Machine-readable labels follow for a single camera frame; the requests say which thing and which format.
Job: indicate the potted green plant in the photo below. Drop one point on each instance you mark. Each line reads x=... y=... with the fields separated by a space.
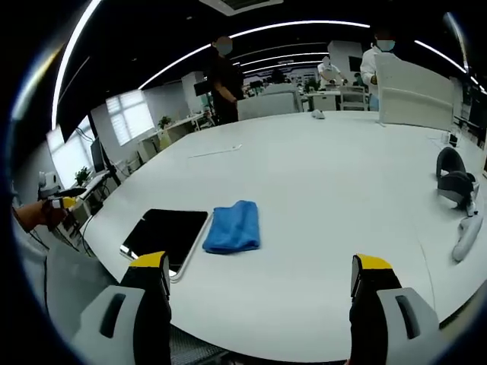
x=82 y=175
x=164 y=121

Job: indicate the small white box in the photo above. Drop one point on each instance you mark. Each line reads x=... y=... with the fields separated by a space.
x=452 y=138

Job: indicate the black computer monitor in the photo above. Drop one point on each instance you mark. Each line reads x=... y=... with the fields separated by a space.
x=98 y=155

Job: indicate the white desk divider panel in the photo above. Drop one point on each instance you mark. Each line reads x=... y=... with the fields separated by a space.
x=414 y=95

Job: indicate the dark grey headset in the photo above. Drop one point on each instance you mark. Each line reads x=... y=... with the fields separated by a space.
x=454 y=178

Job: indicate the person's left hand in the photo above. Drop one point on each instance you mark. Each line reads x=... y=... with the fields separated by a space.
x=40 y=216

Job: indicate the white office chair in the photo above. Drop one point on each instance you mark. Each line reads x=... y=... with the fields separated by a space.
x=272 y=100

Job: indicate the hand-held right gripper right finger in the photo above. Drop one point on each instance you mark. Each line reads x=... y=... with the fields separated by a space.
x=395 y=315

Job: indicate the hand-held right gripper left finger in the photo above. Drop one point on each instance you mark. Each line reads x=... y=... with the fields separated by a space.
x=125 y=311

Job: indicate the small white grey object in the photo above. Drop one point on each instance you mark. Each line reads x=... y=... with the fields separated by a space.
x=319 y=113

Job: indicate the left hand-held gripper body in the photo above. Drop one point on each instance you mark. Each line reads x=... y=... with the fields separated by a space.
x=48 y=184

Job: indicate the black tablet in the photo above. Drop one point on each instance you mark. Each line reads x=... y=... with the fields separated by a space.
x=167 y=235

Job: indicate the blue cleaning cloth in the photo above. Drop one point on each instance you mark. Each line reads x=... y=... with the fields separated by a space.
x=234 y=228

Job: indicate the white handheld controller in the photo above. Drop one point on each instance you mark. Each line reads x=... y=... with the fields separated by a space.
x=466 y=237

